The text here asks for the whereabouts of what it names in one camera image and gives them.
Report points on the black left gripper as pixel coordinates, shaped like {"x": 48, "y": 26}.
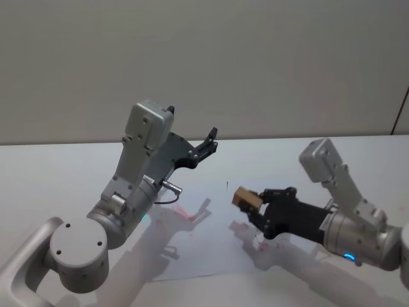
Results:
{"x": 172, "y": 150}

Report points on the grey striped post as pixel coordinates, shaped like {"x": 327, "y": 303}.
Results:
{"x": 401, "y": 110}

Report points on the small tan block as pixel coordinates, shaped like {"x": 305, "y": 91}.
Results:
{"x": 246, "y": 198}

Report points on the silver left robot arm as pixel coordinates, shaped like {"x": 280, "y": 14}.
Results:
{"x": 76, "y": 246}

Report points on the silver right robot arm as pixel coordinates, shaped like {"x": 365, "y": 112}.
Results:
{"x": 346, "y": 228}

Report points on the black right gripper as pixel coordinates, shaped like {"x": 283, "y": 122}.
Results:
{"x": 297, "y": 220}

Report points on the white paper sheet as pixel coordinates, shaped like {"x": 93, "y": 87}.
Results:
{"x": 207, "y": 249}

